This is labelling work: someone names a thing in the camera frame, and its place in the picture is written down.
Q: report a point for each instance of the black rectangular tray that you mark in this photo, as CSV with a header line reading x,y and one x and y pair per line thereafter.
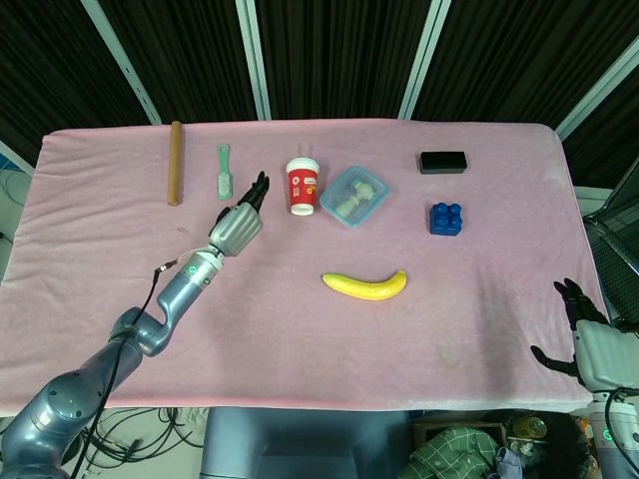
x,y
443,162

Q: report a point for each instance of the yellow bottle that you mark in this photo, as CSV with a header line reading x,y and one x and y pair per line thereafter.
x,y
529,428

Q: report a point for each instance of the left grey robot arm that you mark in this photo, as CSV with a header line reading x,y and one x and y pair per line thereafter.
x,y
175,294

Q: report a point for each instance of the brown wooden rolling pin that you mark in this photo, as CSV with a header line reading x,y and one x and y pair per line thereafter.
x,y
175,164

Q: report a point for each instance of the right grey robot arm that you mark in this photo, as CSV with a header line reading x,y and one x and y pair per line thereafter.
x,y
619,454

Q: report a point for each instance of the black bag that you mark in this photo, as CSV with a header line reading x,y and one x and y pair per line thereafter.
x,y
564,449

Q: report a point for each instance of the red paper cup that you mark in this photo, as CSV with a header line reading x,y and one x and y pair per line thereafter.
x,y
303,187

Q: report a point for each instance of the pink table cloth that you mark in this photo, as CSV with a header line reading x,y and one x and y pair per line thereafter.
x,y
319,339

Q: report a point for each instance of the green checked cloth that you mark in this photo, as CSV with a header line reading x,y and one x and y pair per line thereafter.
x,y
449,454

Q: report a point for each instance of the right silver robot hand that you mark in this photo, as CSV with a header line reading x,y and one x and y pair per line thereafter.
x,y
606,359

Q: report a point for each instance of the clear container with blue lid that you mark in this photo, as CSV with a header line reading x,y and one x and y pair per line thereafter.
x,y
354,197

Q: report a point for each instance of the white frame post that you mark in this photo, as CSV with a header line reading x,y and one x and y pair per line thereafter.
x,y
15,157
254,60
599,92
424,60
123,62

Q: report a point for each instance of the yellow banana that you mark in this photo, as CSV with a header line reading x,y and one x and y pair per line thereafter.
x,y
364,290

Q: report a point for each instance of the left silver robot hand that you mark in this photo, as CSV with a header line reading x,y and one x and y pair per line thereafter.
x,y
237,227

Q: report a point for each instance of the blue toy building block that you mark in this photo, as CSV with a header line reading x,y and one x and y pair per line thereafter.
x,y
446,222

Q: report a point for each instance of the grey robot torso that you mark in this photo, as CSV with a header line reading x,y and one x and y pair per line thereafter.
x,y
309,444

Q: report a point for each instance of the green plastic brush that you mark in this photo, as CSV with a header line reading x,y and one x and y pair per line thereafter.
x,y
224,174

